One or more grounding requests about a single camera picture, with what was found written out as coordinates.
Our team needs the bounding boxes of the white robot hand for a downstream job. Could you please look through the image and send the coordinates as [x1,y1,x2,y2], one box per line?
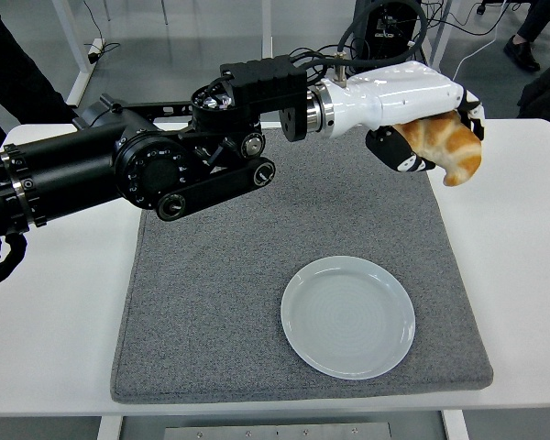
[323,60,487,174]

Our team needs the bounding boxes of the golden croissant bread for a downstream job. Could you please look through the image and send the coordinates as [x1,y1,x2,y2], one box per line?
[393,112,483,188]

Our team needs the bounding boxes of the pale blue round plate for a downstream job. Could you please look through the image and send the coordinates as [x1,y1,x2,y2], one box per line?
[280,255,417,380]

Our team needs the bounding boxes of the grey metal plate with screws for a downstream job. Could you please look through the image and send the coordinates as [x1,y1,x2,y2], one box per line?
[163,422,393,440]

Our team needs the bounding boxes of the black computer tower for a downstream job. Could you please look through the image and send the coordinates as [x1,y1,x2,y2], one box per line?
[351,0,423,74]

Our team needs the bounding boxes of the slanted white desk leg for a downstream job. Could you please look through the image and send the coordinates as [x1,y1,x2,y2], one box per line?
[52,0,97,107]
[420,0,455,82]

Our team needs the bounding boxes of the black office chair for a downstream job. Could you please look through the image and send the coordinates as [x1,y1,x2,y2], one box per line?
[475,0,526,16]

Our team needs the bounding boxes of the person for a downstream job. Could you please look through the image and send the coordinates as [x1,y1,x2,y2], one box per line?
[0,0,80,155]
[503,0,550,73]

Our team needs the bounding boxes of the straight white desk leg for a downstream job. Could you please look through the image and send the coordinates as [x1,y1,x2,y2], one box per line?
[259,0,275,61]

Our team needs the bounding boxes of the grey fabric mat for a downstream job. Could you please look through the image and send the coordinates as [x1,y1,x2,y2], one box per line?
[109,124,495,405]

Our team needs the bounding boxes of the white power strip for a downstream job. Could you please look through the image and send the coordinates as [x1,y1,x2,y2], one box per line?
[87,38,107,64]

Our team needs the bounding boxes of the white table leg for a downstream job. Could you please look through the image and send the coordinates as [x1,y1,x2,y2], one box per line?
[442,409,469,440]
[96,415,124,440]

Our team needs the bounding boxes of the thin white floor cable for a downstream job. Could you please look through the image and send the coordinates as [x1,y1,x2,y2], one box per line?
[452,0,508,79]

